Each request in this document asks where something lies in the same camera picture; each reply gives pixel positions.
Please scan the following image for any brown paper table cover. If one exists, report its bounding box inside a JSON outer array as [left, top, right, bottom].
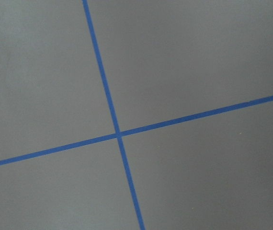
[[0, 0, 273, 230]]

